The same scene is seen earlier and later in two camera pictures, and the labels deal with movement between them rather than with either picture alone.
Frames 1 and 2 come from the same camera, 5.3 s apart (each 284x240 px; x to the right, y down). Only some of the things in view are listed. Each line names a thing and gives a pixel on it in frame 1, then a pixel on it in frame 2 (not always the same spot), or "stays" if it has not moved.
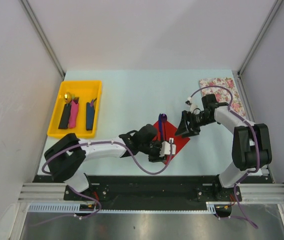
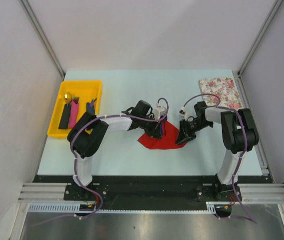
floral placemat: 225,91 stays
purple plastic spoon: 163,118 stays
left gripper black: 156,158 to 154,132
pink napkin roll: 74,112 stays
